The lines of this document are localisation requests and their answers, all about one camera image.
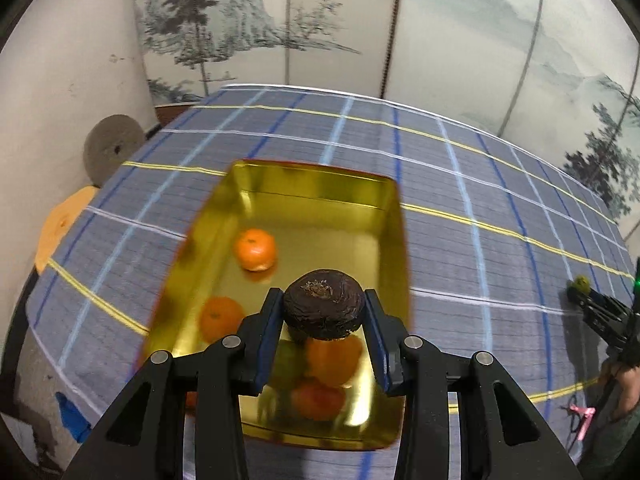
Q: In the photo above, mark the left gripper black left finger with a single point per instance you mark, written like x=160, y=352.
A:
x=140, y=436

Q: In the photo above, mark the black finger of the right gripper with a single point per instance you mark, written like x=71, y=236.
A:
x=592, y=307

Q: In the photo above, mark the small green tomato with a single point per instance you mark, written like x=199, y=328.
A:
x=582, y=285

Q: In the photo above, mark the smooth orange tomato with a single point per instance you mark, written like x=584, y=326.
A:
x=333, y=362

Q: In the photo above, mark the red tomato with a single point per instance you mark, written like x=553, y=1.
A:
x=316, y=401

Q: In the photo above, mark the dark wrinkled passion fruit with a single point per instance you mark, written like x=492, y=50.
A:
x=324, y=304

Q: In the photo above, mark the large mandarin orange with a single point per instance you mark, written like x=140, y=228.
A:
x=219, y=317

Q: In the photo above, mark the small mandarin orange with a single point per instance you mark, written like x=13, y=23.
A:
x=256, y=250

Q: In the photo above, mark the large green tomato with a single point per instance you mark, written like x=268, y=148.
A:
x=289, y=365

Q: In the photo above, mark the person's hand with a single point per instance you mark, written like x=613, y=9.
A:
x=627, y=377

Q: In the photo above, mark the blue cloth on floor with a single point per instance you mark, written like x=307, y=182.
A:
x=72, y=419

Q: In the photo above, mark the pink clip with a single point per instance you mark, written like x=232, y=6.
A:
x=586, y=415

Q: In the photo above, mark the blue plaid tablecloth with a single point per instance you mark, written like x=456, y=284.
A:
x=494, y=233

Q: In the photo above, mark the red gold toffee tin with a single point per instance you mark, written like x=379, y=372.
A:
x=286, y=255

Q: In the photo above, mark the orange wooden stool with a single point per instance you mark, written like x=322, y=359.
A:
x=58, y=223

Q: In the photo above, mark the painted folding screen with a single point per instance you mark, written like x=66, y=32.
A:
x=557, y=77

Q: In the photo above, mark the grey millstone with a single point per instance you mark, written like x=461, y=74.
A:
x=110, y=143

